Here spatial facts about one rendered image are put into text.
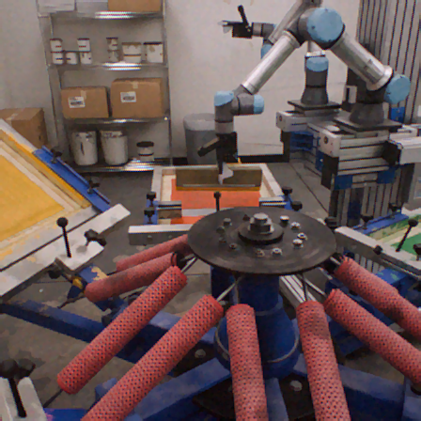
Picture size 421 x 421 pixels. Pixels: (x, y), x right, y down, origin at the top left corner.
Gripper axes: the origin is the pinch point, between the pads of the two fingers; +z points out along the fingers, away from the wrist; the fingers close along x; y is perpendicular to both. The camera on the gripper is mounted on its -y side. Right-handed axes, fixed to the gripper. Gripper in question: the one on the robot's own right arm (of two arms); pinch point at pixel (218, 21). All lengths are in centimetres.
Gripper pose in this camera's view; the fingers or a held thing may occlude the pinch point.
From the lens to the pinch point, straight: 274.7
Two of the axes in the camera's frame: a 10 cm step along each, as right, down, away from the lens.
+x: 1.5, -4.3, 8.9
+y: -0.8, 8.9, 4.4
